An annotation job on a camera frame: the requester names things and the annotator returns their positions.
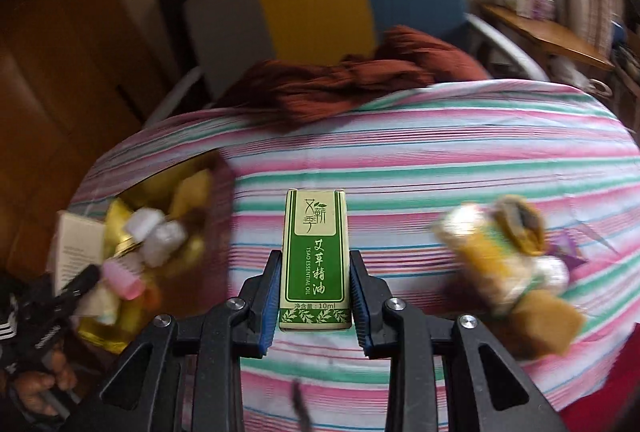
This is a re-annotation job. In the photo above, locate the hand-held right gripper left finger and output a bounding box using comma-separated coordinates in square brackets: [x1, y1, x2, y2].
[97, 249, 283, 432]

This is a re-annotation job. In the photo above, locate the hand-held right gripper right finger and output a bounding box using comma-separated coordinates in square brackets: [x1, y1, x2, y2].
[348, 249, 571, 432]

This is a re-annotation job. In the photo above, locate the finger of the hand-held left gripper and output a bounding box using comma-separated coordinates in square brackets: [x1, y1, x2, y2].
[52, 265, 103, 309]

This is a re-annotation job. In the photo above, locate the cream cardboard box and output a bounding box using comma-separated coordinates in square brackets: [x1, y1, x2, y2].
[47, 211, 108, 295]

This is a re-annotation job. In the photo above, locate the pink plastic bottle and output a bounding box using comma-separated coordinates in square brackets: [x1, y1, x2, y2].
[102, 257, 146, 300]

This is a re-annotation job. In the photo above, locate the green oil box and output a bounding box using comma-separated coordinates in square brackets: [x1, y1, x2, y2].
[277, 187, 353, 332]

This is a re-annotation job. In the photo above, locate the white plastic cap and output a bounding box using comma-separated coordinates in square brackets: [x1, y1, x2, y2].
[142, 219, 187, 265]
[125, 208, 163, 238]

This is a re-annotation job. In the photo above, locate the gold square tin tray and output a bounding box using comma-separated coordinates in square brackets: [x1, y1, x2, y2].
[75, 152, 236, 355]

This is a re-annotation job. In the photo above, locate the pale yellow snack packet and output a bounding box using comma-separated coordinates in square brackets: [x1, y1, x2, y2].
[435, 205, 501, 258]

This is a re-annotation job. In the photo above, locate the round gold brown packet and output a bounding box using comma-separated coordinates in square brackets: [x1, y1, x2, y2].
[492, 195, 546, 258]

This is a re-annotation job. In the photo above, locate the white green snack packet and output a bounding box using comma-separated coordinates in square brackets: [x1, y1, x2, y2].
[530, 255, 571, 298]

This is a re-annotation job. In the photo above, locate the person's left hand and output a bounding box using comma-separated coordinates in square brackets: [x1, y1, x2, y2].
[10, 349, 78, 418]

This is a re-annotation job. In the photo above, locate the striped pink green sheet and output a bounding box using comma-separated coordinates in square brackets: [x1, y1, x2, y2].
[65, 80, 640, 432]

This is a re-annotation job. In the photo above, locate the wooden wardrobe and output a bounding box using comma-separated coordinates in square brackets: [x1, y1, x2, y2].
[0, 0, 171, 273]

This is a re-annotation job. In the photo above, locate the rust brown crumpled cloth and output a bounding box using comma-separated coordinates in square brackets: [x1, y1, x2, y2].
[215, 26, 491, 128]

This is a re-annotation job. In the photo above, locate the red cloth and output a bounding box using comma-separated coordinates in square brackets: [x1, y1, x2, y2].
[560, 312, 640, 432]

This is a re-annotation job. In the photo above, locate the wooden side table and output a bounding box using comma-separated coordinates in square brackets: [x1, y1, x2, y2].
[480, 4, 616, 70]

